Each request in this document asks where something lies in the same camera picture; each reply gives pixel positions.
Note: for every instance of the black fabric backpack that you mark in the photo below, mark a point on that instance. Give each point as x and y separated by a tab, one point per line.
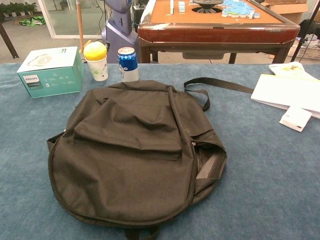
125	162

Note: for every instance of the blue purple robot base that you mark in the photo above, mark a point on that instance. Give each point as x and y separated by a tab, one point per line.
120	30

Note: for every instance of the white snack packet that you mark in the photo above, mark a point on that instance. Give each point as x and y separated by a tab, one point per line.
290	68

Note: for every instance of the blue and white drink can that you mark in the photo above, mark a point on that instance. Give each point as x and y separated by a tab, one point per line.
128	65

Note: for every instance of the brown mahjong table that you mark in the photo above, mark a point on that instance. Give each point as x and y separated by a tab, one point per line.
212	32

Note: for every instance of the blue table carpet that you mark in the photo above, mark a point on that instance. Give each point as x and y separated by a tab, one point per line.
250	175

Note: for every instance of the white standing mahjong tile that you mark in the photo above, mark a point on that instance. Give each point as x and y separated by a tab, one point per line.
171	6

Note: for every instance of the blue white mahjong tile pair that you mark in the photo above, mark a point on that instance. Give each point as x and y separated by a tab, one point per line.
182	7

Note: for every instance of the teal Philips product box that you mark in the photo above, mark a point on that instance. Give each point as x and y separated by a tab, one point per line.
50	82

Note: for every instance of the wooden pole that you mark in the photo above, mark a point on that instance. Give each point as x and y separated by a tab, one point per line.
80	25

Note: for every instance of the white papers stack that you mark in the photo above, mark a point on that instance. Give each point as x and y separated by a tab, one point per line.
282	92

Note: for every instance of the black mahjong table centre disc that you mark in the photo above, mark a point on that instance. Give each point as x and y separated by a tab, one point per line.
207	3

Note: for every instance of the small white box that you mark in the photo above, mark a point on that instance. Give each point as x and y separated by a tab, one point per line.
295	118

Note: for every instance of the blue mahjong tile pile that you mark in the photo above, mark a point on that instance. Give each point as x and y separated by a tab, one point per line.
237	8

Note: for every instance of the green cloth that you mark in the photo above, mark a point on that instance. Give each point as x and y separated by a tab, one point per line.
32	21

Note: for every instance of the white plastic basket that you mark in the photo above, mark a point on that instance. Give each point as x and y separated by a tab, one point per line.
310	52

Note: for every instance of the black tripod stand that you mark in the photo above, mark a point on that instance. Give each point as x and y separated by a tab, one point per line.
304	40

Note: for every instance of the open cardboard box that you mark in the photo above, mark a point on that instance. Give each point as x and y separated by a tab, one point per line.
287	11

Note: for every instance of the dark slanted table leg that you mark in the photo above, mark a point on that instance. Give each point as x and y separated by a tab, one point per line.
8	40

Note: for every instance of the row of potted plants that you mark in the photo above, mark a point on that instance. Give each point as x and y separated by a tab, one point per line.
17	7

